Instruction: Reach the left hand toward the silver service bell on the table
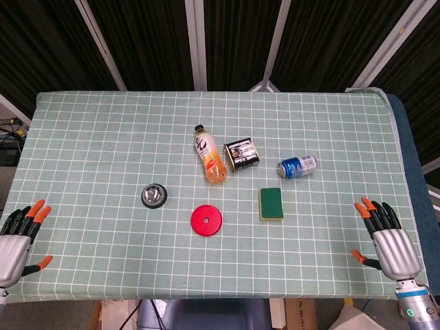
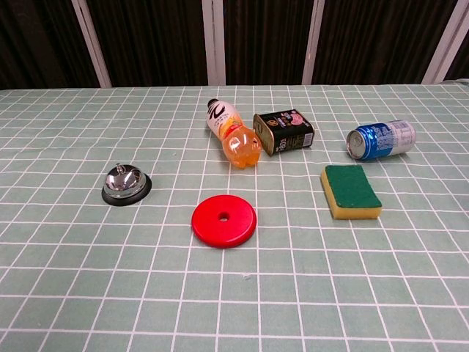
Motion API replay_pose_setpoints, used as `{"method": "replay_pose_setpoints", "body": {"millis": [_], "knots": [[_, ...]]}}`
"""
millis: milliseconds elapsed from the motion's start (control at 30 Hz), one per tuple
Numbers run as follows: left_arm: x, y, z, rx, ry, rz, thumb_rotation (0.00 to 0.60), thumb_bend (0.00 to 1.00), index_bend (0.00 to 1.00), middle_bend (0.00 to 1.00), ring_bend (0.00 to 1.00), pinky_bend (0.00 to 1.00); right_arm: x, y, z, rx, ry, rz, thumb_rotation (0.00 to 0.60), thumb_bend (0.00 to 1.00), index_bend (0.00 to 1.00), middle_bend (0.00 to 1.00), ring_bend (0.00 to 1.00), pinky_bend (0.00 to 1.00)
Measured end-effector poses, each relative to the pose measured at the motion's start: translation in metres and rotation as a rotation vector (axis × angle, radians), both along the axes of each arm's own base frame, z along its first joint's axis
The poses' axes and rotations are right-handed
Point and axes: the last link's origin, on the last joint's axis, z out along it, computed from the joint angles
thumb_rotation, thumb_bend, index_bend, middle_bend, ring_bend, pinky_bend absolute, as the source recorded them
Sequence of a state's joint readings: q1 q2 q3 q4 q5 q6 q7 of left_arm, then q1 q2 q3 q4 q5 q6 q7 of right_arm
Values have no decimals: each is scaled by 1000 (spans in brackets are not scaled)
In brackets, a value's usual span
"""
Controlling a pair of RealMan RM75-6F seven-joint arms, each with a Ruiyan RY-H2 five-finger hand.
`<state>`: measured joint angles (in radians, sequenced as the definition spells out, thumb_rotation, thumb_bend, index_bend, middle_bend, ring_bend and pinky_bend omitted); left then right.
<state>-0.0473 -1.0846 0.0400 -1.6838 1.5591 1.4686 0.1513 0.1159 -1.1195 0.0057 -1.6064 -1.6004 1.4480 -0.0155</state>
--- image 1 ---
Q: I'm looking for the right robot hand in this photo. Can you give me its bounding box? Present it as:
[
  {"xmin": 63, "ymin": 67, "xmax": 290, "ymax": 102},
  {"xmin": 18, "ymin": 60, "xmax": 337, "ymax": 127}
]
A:
[{"xmin": 351, "ymin": 196, "xmax": 423, "ymax": 283}]

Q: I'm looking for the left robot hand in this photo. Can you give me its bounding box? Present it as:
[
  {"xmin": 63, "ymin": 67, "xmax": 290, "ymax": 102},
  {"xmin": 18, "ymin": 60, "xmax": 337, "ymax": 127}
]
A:
[{"xmin": 0, "ymin": 199, "xmax": 54, "ymax": 288}]

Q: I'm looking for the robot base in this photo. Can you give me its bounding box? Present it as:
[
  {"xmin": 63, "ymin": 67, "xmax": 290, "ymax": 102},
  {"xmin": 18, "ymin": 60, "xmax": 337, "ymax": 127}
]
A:
[{"xmin": 137, "ymin": 298, "xmax": 276, "ymax": 330}]

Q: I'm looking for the shiny metal dome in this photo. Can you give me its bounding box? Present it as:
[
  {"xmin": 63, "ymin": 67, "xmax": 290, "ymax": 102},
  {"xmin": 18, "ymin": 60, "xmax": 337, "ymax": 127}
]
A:
[{"xmin": 140, "ymin": 183, "xmax": 169, "ymax": 210}]

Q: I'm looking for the green grid tablecloth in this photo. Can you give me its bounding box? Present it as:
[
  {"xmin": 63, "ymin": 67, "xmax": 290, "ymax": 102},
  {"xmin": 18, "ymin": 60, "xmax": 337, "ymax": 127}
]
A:
[{"xmin": 0, "ymin": 90, "xmax": 432, "ymax": 304}]

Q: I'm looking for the white paper sheet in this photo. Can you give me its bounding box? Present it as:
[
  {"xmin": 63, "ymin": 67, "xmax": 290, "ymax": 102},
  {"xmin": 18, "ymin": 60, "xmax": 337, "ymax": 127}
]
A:
[{"xmin": 326, "ymin": 303, "xmax": 381, "ymax": 330}]

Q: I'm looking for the blue table pad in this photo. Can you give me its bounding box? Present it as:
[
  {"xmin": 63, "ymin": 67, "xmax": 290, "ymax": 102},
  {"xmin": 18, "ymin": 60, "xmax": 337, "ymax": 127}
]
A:
[{"xmin": 384, "ymin": 92, "xmax": 440, "ymax": 286}]

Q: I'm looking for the cardboard box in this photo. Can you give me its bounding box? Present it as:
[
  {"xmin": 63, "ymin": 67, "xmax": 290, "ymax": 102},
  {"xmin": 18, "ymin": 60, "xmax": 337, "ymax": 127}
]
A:
[{"xmin": 284, "ymin": 297, "xmax": 320, "ymax": 330}]

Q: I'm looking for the blue drink can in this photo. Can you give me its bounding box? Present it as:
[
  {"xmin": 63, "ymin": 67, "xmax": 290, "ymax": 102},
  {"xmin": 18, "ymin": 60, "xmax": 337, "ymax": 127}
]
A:
[{"xmin": 277, "ymin": 154, "xmax": 318, "ymax": 180}]

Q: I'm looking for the green yellow sponge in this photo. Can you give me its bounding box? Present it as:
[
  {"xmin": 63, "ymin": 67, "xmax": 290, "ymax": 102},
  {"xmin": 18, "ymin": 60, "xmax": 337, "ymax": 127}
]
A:
[{"xmin": 258, "ymin": 187, "xmax": 285, "ymax": 221}]

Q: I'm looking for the black rectangular tin can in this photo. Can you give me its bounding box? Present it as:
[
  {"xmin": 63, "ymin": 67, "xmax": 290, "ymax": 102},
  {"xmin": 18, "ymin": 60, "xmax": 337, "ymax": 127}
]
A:
[{"xmin": 223, "ymin": 136, "xmax": 261, "ymax": 173}]

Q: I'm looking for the red round disc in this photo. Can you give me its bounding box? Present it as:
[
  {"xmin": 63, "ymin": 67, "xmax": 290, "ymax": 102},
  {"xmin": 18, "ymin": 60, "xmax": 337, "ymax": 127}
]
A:
[{"xmin": 190, "ymin": 204, "xmax": 223, "ymax": 237}]

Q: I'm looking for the orange drink bottle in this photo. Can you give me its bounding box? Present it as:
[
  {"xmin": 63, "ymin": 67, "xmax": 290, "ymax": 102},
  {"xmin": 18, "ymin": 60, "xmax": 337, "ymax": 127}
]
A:
[{"xmin": 192, "ymin": 124, "xmax": 229, "ymax": 186}]

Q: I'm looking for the cables and equipment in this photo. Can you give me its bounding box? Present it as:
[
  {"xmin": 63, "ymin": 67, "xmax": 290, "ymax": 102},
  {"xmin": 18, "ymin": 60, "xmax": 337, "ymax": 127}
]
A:
[{"xmin": 0, "ymin": 116, "xmax": 31, "ymax": 168}]

